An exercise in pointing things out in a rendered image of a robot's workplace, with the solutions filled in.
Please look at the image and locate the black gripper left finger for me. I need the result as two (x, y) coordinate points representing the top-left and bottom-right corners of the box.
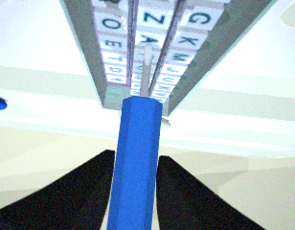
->
(0, 149), (116, 230)

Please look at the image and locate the keyboard with white letter keys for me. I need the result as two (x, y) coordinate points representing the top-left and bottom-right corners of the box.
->
(57, 0), (281, 118)

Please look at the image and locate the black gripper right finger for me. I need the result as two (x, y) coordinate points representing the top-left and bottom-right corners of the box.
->
(156, 155), (266, 230)

